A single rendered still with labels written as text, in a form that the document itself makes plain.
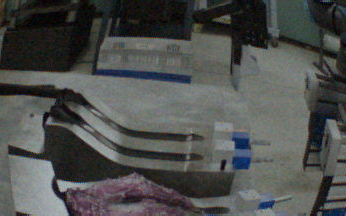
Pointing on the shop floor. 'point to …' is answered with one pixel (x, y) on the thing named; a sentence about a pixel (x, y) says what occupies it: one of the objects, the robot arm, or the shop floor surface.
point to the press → (46, 35)
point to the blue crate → (145, 75)
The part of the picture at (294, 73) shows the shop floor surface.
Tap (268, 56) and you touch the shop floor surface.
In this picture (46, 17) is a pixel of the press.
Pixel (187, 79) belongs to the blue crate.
